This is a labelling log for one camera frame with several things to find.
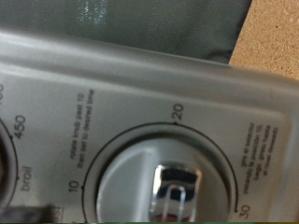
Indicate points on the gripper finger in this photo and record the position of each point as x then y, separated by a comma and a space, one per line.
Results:
25, 214

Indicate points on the silver oven knob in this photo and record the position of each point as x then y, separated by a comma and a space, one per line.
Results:
124, 186
4, 171

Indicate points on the silver toaster oven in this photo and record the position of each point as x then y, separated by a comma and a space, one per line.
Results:
124, 93

